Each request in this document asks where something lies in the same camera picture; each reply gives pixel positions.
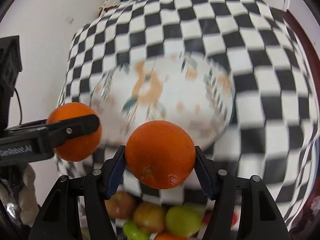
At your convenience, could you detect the small red tomato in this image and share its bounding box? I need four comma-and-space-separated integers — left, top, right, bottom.
203, 211, 212, 226

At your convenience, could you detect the dark red brown apple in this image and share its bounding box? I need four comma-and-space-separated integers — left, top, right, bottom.
132, 202, 167, 234

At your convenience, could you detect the small green apple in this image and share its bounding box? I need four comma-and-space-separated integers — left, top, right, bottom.
123, 220, 150, 240

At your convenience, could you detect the black white checkered cloth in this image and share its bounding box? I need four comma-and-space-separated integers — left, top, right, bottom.
57, 0, 319, 228

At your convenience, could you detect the large green apple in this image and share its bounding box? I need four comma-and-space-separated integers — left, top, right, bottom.
165, 204, 205, 238

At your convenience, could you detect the reddish brown apple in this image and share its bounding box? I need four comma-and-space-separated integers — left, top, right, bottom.
105, 191, 137, 219

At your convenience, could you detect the larger red tomato with stem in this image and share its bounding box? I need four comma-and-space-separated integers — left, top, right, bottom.
231, 212, 238, 227

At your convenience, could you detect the floral ceramic plate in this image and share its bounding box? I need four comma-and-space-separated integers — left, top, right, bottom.
90, 53, 235, 149

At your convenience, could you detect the black camera mount box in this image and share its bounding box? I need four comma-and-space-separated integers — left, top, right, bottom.
0, 35, 22, 131

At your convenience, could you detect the orange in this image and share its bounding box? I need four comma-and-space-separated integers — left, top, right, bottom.
154, 232, 185, 240
47, 102, 102, 162
125, 121, 196, 189

